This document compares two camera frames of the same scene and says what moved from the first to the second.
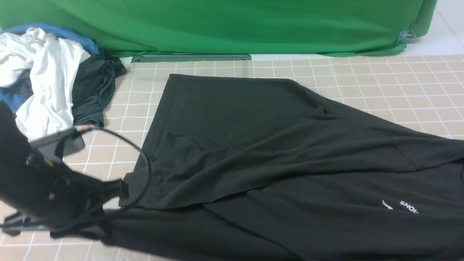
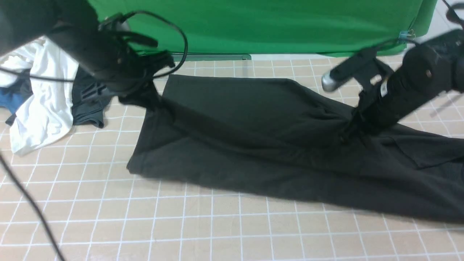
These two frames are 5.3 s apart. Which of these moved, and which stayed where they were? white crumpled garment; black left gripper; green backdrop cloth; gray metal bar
Moved: black left gripper
Stayed: gray metal bar; green backdrop cloth; white crumpled garment
